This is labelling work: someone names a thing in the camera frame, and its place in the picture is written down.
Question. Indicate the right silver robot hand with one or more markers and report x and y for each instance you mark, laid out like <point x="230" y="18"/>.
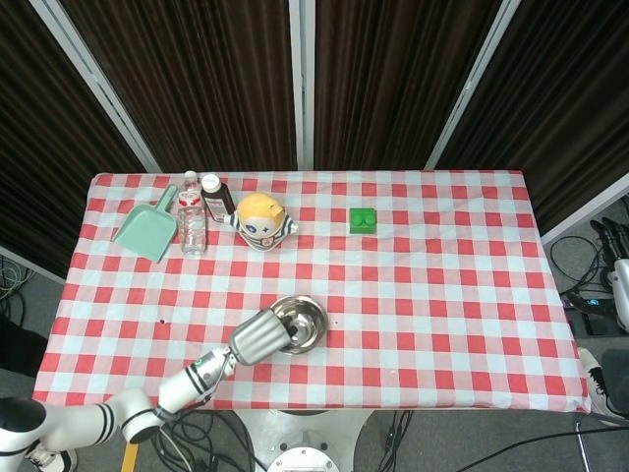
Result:
<point x="621" y="280"/>

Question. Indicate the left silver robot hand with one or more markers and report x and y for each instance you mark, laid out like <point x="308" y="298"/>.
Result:
<point x="258" y="339"/>

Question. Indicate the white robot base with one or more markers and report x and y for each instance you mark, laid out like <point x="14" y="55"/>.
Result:
<point x="304" y="432"/>

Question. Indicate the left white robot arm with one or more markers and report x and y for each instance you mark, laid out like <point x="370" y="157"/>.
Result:
<point x="182" y="386"/>

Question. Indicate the black device with green light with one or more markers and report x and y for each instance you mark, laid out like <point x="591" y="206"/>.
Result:
<point x="592" y="324"/>

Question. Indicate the white sneaker black laces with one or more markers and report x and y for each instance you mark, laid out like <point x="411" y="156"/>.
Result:
<point x="61" y="462"/>
<point x="592" y="373"/>

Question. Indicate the clear plastic water bottle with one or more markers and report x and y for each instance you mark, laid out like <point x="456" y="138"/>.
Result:
<point x="192" y="231"/>

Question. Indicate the yellow plush doll striped shirt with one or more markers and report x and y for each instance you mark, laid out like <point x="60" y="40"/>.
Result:
<point x="258" y="211"/>

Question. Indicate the dark brown bottle white cap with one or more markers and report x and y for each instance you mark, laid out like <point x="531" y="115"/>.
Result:
<point x="217" y="201"/>

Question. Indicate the mint green plastic dustpan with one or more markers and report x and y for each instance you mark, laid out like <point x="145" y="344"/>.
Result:
<point x="147" y="231"/>

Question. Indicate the green toy building block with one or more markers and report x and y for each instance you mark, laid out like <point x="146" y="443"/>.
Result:
<point x="362" y="223"/>

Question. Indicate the yellow floor tape strip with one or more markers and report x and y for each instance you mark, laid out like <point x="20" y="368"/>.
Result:
<point x="129" y="457"/>

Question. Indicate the red white checkered tablecloth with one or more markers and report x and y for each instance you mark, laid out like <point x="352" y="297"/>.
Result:
<point x="442" y="354"/>

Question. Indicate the dark ribbed partition panel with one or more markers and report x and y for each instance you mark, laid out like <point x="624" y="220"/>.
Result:
<point x="34" y="147"/>
<point x="565" y="98"/>
<point x="196" y="83"/>
<point x="393" y="83"/>

